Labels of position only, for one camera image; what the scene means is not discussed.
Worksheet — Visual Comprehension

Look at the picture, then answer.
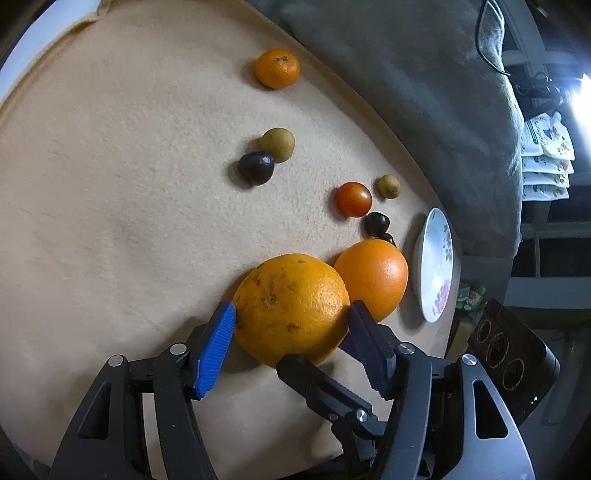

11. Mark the small mandarin orange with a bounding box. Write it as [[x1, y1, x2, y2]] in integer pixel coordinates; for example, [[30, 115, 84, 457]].
[[253, 49, 301, 90]]

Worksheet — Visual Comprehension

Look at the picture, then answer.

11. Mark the red cherry tomato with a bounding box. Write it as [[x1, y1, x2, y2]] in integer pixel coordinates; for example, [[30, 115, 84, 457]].
[[335, 182, 373, 218]]

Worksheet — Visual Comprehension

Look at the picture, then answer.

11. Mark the tan fleece mat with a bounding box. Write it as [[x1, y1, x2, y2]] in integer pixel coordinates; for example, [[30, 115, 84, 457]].
[[1, 1, 440, 463]]

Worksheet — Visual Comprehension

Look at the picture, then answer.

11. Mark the black cable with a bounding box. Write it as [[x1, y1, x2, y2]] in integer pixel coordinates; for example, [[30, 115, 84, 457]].
[[475, 0, 514, 77]]

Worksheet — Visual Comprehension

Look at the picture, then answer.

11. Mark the green snack bag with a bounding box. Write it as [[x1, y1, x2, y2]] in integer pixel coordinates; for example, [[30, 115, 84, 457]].
[[456, 281, 487, 312]]

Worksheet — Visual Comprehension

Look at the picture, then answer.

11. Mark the grey plush cushion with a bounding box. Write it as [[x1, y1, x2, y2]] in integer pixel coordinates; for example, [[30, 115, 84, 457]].
[[256, 1, 524, 258]]

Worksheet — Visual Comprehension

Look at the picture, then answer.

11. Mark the white floral plate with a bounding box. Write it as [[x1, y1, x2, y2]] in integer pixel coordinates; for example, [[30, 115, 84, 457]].
[[411, 208, 454, 324]]

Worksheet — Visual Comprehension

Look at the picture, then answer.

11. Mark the large smooth orange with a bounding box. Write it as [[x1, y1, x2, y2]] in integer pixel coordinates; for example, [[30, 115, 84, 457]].
[[334, 239, 409, 322]]

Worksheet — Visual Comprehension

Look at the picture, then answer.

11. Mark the large speckled orange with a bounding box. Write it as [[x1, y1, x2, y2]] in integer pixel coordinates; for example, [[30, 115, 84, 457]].
[[232, 254, 349, 368]]

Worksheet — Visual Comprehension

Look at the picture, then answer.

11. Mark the dark purple grape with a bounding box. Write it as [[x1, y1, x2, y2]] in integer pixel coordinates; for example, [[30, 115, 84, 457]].
[[363, 212, 391, 238], [238, 151, 276, 186]]

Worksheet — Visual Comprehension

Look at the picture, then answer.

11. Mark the white refill pouch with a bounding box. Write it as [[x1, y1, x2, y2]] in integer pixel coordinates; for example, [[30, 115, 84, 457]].
[[521, 112, 575, 161], [521, 155, 574, 175], [522, 185, 569, 202], [523, 172, 570, 188]]

